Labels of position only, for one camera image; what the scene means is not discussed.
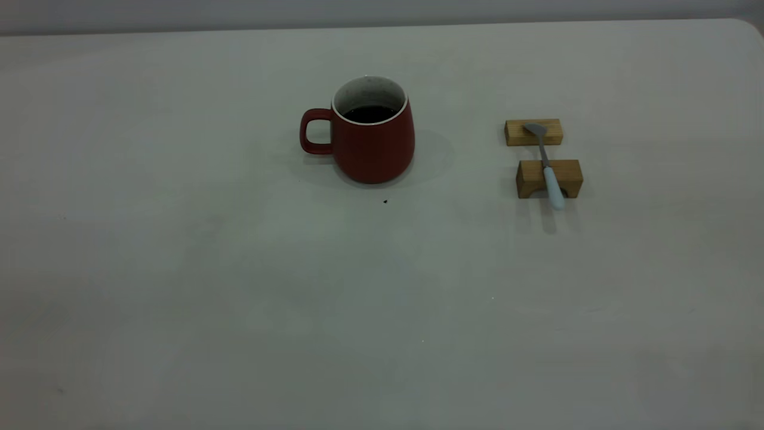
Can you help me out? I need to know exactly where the red ceramic mug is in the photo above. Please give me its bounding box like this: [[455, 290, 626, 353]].
[[300, 75, 416, 185]]

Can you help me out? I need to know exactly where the metal spoon light blue handle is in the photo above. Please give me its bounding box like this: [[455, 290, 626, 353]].
[[523, 122, 566, 211]]

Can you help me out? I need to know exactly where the flat rectangular wooden block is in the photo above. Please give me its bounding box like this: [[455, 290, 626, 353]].
[[505, 118, 564, 147]]

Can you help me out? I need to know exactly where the arched wooden block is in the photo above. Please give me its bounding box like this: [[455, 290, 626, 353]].
[[516, 159, 584, 199]]

